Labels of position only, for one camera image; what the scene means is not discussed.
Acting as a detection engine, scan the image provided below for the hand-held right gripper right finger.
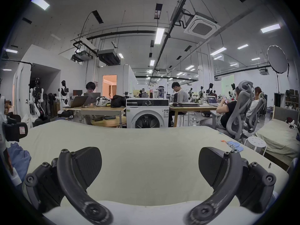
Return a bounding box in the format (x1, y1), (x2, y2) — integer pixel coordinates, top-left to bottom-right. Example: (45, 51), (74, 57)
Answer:
(185, 147), (277, 225)

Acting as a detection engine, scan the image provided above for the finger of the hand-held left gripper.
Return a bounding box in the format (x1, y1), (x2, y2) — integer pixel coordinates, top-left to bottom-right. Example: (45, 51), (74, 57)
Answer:
(2, 120), (29, 142)

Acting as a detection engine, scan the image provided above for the group of humanoid robots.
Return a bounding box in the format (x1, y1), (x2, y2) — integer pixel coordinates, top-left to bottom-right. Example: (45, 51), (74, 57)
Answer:
(28, 78), (71, 122)
(186, 82), (237, 103)

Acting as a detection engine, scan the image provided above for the wooden table with laptop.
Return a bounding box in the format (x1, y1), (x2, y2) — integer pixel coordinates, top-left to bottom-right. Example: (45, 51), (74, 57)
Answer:
(169, 95), (219, 127)

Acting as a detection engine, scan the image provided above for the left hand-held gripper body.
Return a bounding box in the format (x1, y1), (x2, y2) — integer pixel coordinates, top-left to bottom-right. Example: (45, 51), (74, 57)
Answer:
(0, 95), (8, 135)

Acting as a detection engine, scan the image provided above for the strip of blue packets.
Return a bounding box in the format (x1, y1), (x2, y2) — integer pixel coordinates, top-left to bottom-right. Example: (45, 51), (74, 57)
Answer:
(220, 139), (245, 152)

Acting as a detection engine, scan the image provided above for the small plush toy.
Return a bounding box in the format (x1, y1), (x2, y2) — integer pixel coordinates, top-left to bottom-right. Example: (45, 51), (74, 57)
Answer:
(285, 117), (297, 129)

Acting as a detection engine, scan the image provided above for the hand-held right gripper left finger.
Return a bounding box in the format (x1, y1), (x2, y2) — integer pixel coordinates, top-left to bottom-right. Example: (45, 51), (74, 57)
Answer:
(23, 147), (113, 225)

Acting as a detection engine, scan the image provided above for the shelf with boxes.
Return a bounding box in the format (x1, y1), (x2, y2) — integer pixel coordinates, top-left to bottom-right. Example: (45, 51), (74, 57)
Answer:
(285, 88), (300, 110)

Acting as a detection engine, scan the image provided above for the white round stool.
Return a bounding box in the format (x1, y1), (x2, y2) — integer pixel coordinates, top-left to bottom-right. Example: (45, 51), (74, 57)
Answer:
(244, 136), (268, 157)

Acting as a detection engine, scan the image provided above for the blue garment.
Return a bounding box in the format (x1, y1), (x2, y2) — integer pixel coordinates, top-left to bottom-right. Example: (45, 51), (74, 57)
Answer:
(7, 142), (32, 185)

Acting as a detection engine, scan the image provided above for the bed with pale sheet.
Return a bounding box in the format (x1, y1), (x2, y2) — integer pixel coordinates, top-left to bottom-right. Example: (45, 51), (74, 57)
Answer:
(255, 119), (300, 167)

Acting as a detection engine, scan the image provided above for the bed with beige sheet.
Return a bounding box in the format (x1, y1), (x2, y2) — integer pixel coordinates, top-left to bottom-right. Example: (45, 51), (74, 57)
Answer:
(5, 119), (290, 207)

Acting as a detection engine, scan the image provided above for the white washing machine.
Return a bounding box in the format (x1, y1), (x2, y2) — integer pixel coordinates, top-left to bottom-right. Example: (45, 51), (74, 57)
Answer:
(126, 98), (170, 129)

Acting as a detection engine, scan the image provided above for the wooden table with laptops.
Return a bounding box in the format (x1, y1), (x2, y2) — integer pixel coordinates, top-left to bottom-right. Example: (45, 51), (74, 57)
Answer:
(63, 92), (127, 128)

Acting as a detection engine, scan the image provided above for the round studio lamp on stand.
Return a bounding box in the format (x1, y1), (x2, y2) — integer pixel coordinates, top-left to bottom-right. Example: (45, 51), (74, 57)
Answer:
(267, 45), (290, 107)

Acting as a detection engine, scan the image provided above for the grey office chair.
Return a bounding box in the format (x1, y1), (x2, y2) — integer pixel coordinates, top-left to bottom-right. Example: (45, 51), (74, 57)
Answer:
(218, 80), (256, 141)
(244, 92), (268, 133)

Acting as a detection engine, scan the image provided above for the grey padded headboard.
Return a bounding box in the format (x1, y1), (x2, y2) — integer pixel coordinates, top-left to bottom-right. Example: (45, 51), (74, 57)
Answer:
(272, 105), (300, 127)

